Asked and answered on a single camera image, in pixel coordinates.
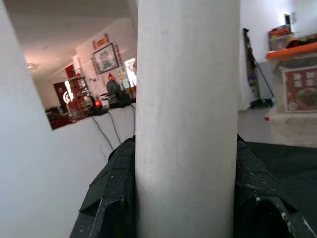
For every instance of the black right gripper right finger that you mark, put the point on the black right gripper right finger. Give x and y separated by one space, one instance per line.
257 203

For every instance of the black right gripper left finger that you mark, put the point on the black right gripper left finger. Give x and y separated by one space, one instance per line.
111 198

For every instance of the white plastic table leg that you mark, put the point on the white plastic table leg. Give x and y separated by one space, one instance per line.
185 111

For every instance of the beige patterned cloth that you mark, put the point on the beige patterned cloth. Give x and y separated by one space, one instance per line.
292 129

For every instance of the mop with green head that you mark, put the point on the mop with green head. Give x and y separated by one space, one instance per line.
262 102

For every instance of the red shelf unit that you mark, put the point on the red shelf unit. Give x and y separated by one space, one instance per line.
76 94

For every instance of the red printed carton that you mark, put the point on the red printed carton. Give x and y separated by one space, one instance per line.
302 89

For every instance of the orange lidded storage bin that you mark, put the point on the orange lidded storage bin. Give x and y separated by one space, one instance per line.
292 52

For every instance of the stacked cardboard boxes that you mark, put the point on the stacked cardboard boxes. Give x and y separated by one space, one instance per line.
281 37

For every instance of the black wall shelf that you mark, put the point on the black wall shelf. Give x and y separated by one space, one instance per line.
119 102

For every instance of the framed wall picture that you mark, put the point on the framed wall picture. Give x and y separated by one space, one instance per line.
106 59

